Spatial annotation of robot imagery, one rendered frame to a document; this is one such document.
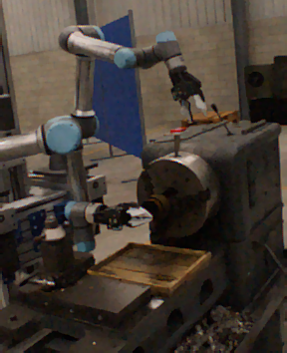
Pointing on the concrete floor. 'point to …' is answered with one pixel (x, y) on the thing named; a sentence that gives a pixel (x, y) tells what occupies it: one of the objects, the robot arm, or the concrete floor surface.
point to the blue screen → (119, 97)
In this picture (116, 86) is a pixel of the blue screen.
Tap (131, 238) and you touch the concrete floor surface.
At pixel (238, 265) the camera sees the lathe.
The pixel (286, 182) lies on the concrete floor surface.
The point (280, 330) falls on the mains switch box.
